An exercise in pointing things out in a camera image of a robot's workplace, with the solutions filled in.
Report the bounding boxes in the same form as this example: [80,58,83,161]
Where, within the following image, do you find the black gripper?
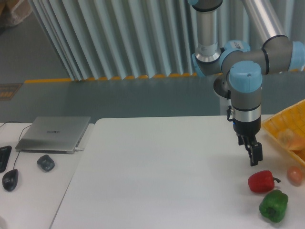
[233,117,263,167]

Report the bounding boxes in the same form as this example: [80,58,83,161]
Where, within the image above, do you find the triangular bread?
[278,129,305,151]

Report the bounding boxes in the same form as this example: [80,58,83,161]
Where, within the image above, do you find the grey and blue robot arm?
[189,0,305,166]

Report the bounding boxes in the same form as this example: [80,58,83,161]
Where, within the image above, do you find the red bell pepper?
[248,170,281,193]

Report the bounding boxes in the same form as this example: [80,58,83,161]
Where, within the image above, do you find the yellow woven basket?
[261,100,305,166]

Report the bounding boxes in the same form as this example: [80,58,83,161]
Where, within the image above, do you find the brown egg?
[287,166,304,186]

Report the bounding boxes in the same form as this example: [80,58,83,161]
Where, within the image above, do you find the green bell pepper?
[259,189,289,223]

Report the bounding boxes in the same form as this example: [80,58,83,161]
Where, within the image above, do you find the white folding partition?
[30,0,305,81]

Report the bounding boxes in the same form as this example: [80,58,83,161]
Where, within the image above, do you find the silver laptop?
[15,116,91,154]

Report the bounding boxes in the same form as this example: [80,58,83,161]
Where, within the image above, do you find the black earbud case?
[37,155,55,172]

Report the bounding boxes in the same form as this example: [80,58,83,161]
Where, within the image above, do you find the black computer mouse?
[2,169,19,192]

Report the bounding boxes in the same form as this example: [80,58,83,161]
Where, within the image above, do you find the black keyboard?
[0,146,12,173]

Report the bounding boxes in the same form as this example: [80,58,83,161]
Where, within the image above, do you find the black mouse cable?
[0,121,33,170]

